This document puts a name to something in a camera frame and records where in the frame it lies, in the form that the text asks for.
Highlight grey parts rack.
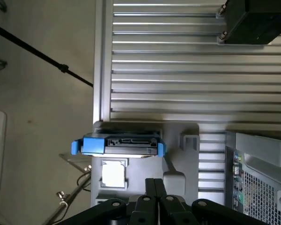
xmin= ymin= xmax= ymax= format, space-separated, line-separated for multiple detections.
xmin=90 ymin=120 xmax=200 ymax=207

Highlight silver CPU chip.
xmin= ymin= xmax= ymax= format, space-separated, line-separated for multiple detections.
xmin=102 ymin=163 xmax=127 ymax=186

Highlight metal stand legs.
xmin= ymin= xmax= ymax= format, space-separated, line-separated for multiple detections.
xmin=44 ymin=152 xmax=93 ymax=225

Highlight open grey PC case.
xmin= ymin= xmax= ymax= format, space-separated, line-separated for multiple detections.
xmin=224 ymin=131 xmax=281 ymax=225

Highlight black floor cable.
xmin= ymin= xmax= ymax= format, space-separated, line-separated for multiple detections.
xmin=0 ymin=21 xmax=94 ymax=88

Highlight black box on bracket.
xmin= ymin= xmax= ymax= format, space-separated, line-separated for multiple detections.
xmin=215 ymin=0 xmax=281 ymax=45

